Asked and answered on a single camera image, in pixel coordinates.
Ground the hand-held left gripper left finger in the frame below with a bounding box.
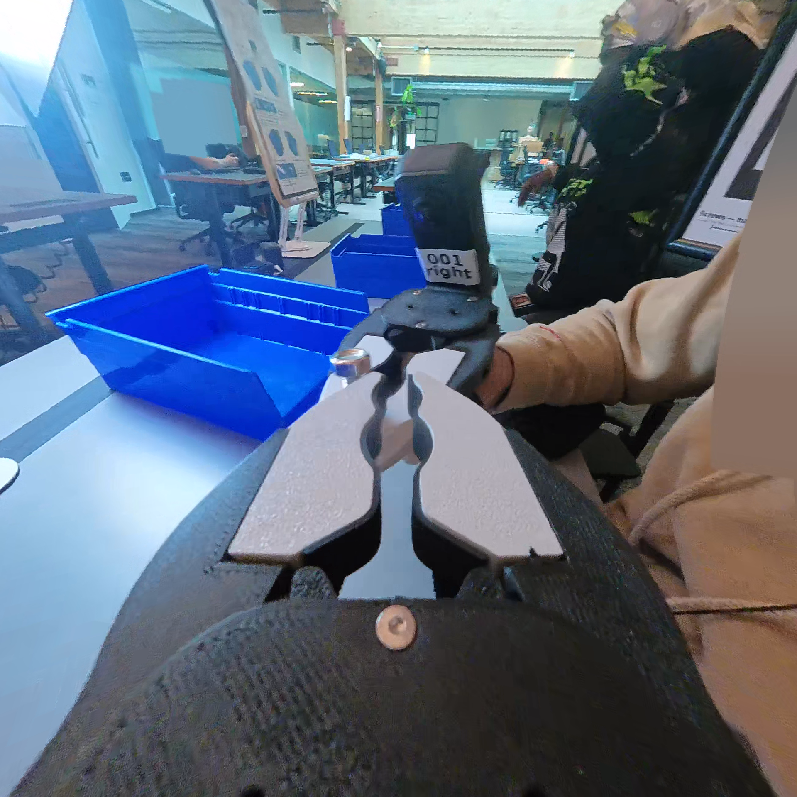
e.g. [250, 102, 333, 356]
[228, 372, 387, 584]

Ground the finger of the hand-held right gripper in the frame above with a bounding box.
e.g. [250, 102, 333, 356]
[374, 348, 467, 473]
[319, 334, 399, 402]

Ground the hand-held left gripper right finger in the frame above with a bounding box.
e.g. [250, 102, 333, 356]
[409, 372, 566, 586]

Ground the large silver hex bolt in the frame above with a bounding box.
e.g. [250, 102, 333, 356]
[330, 349, 373, 382]

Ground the blue plastic bin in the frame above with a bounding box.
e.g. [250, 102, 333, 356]
[48, 264, 372, 440]
[380, 203, 417, 239]
[330, 235, 425, 301]

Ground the person's right forearm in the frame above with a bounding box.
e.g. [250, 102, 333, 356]
[479, 235, 746, 414]

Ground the cardboard sign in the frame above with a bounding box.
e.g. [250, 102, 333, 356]
[206, 0, 328, 257]

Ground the wooden desk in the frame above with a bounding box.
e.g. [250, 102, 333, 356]
[162, 171, 277, 265]
[0, 191, 138, 340]

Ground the person's beige hoodie torso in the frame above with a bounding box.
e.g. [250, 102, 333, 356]
[608, 384, 797, 797]

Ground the black white banner stand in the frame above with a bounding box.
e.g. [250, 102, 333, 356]
[667, 25, 797, 265]

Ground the studio softbox light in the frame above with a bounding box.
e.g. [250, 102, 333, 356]
[0, 0, 76, 90]

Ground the beige hoodie drawstring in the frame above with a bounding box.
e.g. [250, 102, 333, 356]
[628, 470, 775, 551]

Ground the black earphone cable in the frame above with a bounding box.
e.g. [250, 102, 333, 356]
[667, 601, 797, 620]

